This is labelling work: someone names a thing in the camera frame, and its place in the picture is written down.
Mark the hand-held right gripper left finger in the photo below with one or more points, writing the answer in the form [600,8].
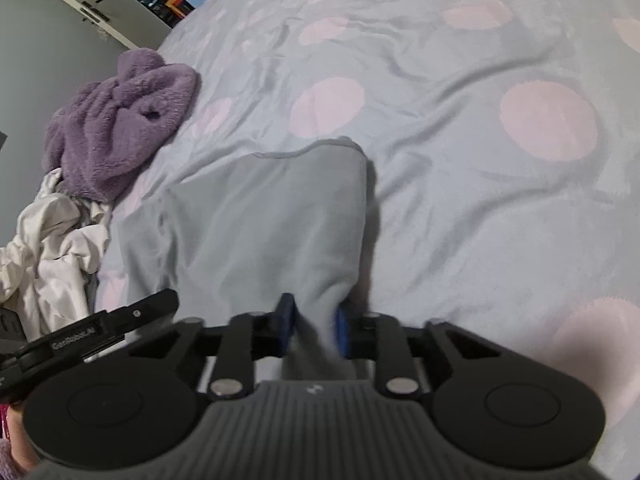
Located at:
[286,322]

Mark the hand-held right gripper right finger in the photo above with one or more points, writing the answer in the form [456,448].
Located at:
[342,335]

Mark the polka dot bed sheet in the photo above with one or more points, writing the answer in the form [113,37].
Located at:
[475,210]

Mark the person's left forearm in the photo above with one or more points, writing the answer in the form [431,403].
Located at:
[15,445]

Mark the white garment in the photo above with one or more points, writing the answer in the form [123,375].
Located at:
[50,250]

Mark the purple fleece garment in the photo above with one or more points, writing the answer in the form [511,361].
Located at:
[115,125]

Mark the grey long-sleeve garment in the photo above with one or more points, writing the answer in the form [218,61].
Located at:
[260,230]

